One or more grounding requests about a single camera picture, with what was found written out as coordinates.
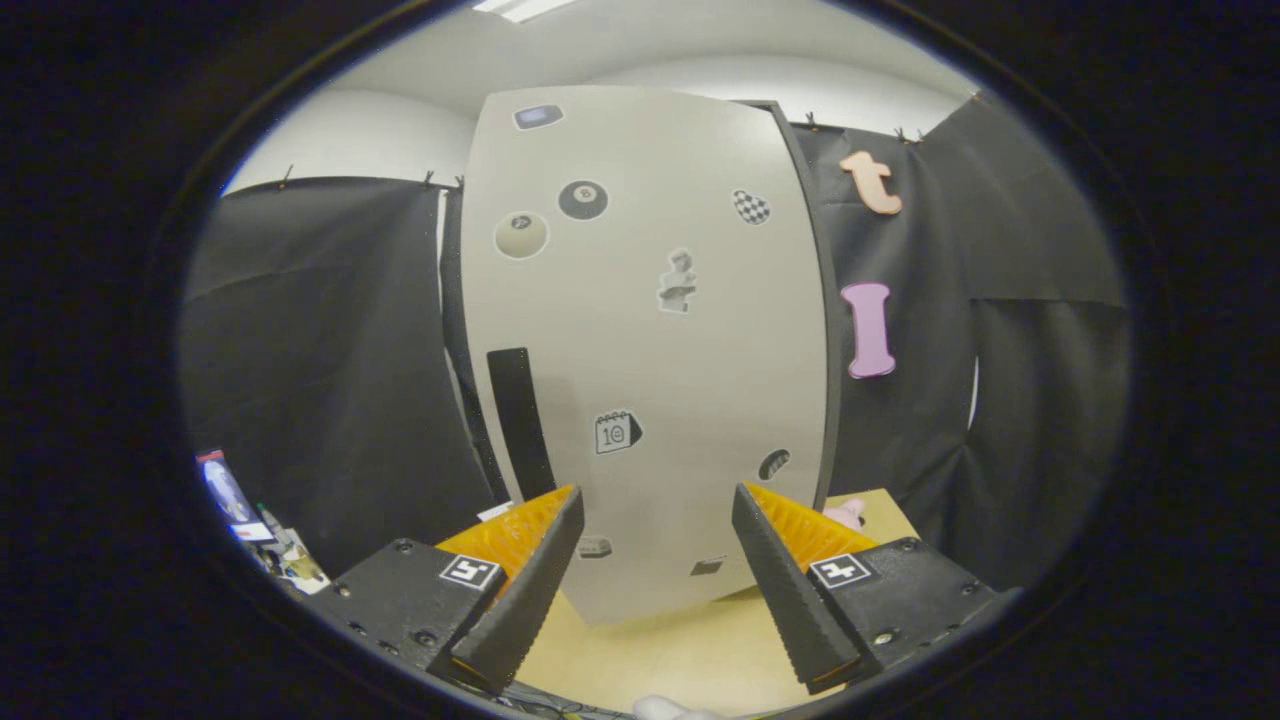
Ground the long ceiling light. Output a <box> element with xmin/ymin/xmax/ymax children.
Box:
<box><xmin>472</xmin><ymin>0</ymin><xmax>581</xmax><ymax>23</ymax></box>

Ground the blue printed poster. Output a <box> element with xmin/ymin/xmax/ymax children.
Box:
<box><xmin>195</xmin><ymin>450</ymin><xmax>276</xmax><ymax>546</ymax></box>

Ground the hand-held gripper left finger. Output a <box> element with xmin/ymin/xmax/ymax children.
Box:
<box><xmin>330</xmin><ymin>484</ymin><xmax>586</xmax><ymax>693</ymax></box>

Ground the black door handle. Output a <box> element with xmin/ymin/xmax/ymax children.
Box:
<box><xmin>487</xmin><ymin>347</ymin><xmax>557</xmax><ymax>501</ymax></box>

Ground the pile of small items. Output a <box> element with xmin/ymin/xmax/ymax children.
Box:
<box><xmin>255</xmin><ymin>505</ymin><xmax>331</xmax><ymax>596</ymax></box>

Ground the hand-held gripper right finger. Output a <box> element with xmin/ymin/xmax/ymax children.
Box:
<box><xmin>731</xmin><ymin>482</ymin><xmax>1021</xmax><ymax>693</ymax></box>

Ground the black backdrop cloth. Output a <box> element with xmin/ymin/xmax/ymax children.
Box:
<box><xmin>180</xmin><ymin>95</ymin><xmax>1131</xmax><ymax>591</ymax></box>

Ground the grey shoe cabinet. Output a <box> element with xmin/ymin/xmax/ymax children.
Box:
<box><xmin>440</xmin><ymin>98</ymin><xmax>843</xmax><ymax>513</ymax></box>

